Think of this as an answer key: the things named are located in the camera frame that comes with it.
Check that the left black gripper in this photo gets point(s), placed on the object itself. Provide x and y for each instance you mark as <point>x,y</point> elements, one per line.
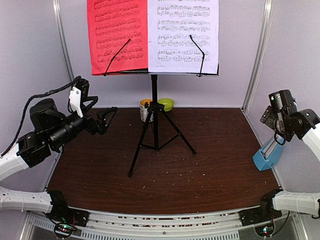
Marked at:
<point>100,126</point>

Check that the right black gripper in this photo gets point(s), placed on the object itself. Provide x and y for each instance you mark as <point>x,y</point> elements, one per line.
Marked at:
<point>268,117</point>

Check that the blue metronome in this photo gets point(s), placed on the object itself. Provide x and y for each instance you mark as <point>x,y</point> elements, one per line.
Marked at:
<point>269,153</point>

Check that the black music stand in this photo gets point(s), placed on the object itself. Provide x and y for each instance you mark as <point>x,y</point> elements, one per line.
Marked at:
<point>153,118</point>

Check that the red sheet music paper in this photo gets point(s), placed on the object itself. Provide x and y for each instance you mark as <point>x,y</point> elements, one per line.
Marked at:
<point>117,35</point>

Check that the white sheet music paper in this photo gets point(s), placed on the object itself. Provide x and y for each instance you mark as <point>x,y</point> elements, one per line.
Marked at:
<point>183,36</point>

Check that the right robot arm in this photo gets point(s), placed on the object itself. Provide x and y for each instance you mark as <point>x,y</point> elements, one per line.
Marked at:
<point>286,122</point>

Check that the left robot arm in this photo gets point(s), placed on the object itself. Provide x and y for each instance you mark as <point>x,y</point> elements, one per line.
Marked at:
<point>58,116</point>

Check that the white floral mug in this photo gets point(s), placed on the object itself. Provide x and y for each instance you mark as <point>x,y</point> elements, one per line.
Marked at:
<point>144,105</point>

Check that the green bowl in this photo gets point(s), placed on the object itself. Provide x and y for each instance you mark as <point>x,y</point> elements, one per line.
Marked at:
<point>168,103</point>

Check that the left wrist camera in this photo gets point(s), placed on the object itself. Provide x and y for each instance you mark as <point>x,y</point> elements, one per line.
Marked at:
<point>77,95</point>

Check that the right aluminium frame post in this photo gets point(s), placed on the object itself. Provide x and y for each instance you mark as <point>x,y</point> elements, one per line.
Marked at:
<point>260,52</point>

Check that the aluminium frame post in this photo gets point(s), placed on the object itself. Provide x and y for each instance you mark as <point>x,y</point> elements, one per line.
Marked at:
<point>260,52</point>
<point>60,27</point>

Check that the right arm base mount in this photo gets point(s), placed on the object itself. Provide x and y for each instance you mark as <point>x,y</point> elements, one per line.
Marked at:
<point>257,217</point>

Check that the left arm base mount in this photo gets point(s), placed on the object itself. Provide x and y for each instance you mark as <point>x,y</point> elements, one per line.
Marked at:
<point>67,223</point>

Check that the front aluminium rail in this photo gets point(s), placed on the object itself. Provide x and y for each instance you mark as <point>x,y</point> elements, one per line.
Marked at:
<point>221,225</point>

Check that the left aluminium frame post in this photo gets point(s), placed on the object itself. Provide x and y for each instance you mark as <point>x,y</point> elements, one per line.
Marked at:
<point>60,27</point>

